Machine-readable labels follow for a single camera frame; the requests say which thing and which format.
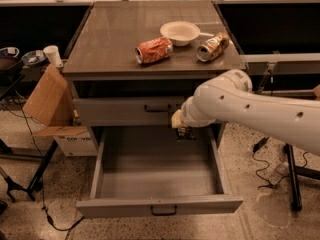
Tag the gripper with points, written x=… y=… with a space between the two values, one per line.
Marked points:
x=187 y=115

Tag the dark rxbar chocolate bar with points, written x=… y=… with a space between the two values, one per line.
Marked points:
x=185 y=133

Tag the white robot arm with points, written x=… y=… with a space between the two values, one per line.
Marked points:
x=229 y=98

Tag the open grey middle drawer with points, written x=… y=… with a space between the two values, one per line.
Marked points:
x=148 y=171

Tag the closed grey top drawer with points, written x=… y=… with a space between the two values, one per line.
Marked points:
x=127 y=111

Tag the grey drawer cabinet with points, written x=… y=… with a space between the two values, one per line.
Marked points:
x=102 y=63

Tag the crushed orange soda can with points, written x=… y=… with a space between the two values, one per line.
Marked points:
x=153 y=50

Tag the crushed gold soda can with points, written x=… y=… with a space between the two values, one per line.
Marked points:
x=213 y=47

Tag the white paper bowl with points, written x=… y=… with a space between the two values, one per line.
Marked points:
x=180 y=33

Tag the clear plastic bottle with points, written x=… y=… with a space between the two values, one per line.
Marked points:
x=281 y=171

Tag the black stand leg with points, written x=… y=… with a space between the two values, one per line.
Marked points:
x=294 y=172

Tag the brown cardboard box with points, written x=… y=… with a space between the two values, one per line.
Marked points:
x=51 y=103

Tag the white paper cup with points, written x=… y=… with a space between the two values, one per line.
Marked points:
x=53 y=55

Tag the blue bowl with items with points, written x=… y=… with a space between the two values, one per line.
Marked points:
x=34 y=58

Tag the black table leg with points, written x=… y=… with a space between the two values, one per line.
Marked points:
x=36 y=184

